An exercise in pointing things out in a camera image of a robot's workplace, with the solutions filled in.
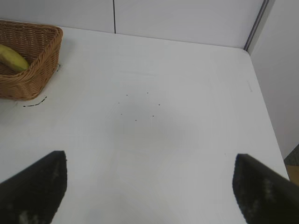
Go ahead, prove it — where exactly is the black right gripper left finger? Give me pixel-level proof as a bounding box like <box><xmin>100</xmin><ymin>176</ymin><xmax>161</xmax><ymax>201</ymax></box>
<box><xmin>0</xmin><ymin>150</ymin><xmax>68</xmax><ymax>224</ymax></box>

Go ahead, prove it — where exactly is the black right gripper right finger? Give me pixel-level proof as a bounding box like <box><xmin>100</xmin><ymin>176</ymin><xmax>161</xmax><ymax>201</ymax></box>
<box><xmin>232</xmin><ymin>153</ymin><xmax>299</xmax><ymax>224</ymax></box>

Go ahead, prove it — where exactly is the yellow banana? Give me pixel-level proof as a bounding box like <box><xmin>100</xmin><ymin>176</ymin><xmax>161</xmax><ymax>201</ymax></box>
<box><xmin>0</xmin><ymin>44</ymin><xmax>30</xmax><ymax>72</ymax></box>

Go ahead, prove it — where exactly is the brown woven wicker basket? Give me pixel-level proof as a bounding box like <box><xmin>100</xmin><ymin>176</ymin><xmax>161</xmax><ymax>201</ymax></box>
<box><xmin>0</xmin><ymin>20</ymin><xmax>64</xmax><ymax>101</ymax></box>

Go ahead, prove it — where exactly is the brown cardboard box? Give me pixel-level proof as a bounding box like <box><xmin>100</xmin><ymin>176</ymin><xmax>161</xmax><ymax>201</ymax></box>
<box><xmin>286</xmin><ymin>164</ymin><xmax>299</xmax><ymax>182</ymax></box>

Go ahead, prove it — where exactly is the grey metal partition post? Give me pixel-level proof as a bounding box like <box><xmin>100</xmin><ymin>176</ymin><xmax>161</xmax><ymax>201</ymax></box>
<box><xmin>243</xmin><ymin>0</ymin><xmax>276</xmax><ymax>51</ymax></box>

